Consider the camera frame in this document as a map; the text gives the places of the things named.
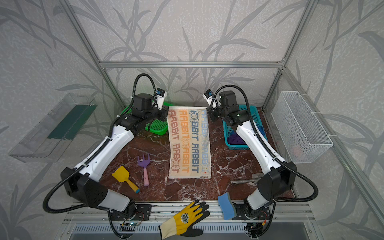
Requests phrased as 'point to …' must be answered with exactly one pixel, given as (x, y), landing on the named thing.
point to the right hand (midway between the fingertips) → (210, 102)
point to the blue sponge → (229, 211)
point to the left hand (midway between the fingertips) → (168, 102)
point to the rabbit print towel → (188, 132)
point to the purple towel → (235, 139)
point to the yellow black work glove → (183, 223)
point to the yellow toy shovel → (121, 174)
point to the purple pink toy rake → (144, 163)
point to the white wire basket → (303, 138)
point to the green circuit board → (131, 224)
